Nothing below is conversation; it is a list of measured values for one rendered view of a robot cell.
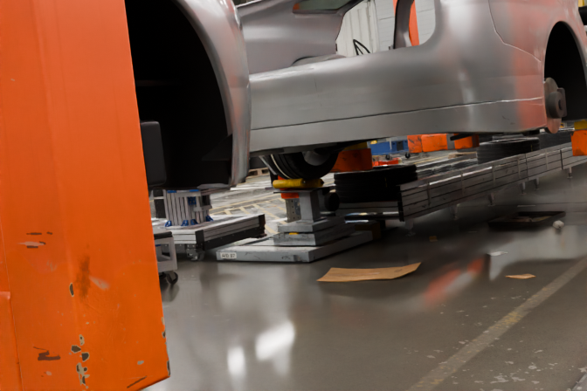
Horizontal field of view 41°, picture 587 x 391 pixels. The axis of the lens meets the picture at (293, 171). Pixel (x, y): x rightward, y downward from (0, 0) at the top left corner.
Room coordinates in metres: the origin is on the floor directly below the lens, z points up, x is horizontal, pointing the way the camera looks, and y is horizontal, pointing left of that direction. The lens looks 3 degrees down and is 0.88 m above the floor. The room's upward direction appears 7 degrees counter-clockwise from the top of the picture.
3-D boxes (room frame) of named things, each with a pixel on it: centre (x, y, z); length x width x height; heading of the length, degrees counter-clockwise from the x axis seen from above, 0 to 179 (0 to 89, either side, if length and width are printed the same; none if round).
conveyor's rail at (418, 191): (6.65, -1.50, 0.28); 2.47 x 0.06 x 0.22; 142
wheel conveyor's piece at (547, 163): (8.27, -2.25, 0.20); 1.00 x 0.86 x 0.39; 142
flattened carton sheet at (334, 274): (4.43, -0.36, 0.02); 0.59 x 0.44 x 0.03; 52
